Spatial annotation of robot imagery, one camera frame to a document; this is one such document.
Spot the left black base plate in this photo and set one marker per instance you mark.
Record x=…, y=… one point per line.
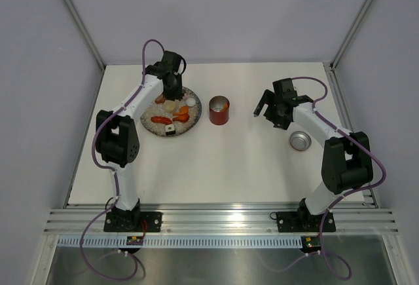
x=149, y=222

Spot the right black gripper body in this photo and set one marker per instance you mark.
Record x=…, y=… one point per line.
x=272, y=113

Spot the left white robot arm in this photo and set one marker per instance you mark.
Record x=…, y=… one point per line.
x=116, y=143

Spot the speckled round plate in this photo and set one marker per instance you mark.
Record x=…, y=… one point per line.
x=180, y=128

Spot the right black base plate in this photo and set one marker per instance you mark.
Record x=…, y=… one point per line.
x=293, y=222

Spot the aluminium mounting rail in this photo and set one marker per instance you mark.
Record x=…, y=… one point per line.
x=225, y=219

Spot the sushi roll piece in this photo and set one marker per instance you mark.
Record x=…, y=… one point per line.
x=170, y=129

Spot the silver tin lid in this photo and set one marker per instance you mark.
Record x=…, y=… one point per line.
x=300, y=141

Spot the brown chicken leg toy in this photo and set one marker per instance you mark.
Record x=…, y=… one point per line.
x=160, y=99

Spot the right aluminium frame post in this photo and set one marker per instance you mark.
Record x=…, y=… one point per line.
x=351, y=33

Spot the white slotted cable duct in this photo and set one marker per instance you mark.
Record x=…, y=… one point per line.
x=182, y=242

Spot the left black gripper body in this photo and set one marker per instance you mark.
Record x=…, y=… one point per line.
x=175, y=92

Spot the beige dumpling toy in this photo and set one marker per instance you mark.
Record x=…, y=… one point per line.
x=170, y=106

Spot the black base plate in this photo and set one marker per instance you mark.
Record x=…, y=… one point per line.
x=293, y=222
x=149, y=222

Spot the red sausage toy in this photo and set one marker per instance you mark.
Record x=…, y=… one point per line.
x=161, y=120

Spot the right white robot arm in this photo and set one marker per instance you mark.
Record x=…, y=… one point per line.
x=346, y=162

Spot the aluminium frame post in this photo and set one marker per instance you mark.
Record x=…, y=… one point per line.
x=84, y=33
x=351, y=33

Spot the left aluminium frame post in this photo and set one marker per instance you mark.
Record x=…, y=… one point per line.
x=84, y=33

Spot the red cylindrical tin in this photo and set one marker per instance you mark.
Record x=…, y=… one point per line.
x=215, y=117

